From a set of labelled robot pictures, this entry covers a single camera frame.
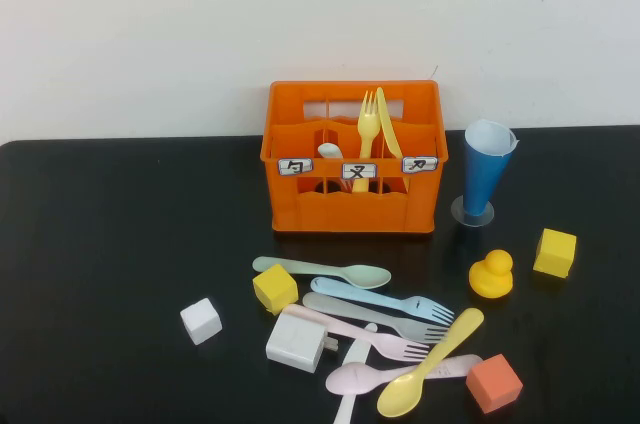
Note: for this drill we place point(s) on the clear plastic disc base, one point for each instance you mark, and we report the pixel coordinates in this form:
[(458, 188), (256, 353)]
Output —
[(457, 214)]

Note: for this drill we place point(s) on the white plastic knife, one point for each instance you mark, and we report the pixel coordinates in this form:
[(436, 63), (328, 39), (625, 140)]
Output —
[(356, 351)]

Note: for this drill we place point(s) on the yellow plastic fork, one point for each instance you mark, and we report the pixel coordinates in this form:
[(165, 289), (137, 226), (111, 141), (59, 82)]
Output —
[(368, 126)]

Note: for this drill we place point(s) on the pink plastic spoon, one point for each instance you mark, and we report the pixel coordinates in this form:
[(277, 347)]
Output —
[(350, 378)]

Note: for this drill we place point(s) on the yellow rubber duck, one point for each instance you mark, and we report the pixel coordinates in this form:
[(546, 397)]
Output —
[(492, 279)]

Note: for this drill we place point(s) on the paper label with spoon character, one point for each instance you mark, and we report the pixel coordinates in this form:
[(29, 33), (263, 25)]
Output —
[(295, 167)]

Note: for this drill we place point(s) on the white foam cube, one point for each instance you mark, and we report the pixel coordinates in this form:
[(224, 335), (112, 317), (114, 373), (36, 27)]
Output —
[(201, 321)]

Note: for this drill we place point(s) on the pale white plastic spoon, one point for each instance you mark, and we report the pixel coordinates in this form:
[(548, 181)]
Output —
[(329, 150)]

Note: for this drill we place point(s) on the blue paper cone cup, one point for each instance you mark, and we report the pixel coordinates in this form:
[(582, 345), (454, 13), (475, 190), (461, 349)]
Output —
[(484, 179)]

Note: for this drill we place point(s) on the white usb charger plug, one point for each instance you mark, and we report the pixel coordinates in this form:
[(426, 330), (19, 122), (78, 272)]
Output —
[(295, 344)]

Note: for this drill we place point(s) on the orange foam cube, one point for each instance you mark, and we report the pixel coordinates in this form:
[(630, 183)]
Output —
[(494, 384)]

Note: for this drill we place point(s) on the pale green plastic spoon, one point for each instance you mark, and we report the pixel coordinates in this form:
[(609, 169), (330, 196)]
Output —
[(365, 276)]

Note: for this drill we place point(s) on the grey plastic fork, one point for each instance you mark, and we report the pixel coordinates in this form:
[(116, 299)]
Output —
[(360, 313)]

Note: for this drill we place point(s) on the paper label with knife character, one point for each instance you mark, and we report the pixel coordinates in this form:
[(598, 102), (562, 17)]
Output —
[(420, 164)]

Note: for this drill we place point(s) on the light blue plastic fork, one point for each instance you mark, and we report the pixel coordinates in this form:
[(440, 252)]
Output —
[(360, 295)]

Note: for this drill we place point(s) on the yellow plastic spoon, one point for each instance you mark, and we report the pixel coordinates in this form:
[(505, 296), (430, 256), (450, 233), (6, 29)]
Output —
[(400, 396)]

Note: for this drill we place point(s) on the yellow foam cube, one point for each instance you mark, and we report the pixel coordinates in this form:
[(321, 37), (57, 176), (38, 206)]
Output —
[(275, 289), (554, 254)]

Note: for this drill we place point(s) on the pink plastic fork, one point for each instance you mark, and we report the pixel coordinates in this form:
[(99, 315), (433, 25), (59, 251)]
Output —
[(380, 342)]

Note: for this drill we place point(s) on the orange plastic cutlery holder crate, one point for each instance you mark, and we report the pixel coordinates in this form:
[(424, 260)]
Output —
[(350, 214)]

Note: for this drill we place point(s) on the yellow plastic knife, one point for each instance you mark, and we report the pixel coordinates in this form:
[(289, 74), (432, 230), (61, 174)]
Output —
[(389, 134)]

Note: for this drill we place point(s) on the paper label with fork character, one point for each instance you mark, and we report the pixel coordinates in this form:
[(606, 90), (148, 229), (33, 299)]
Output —
[(359, 171)]

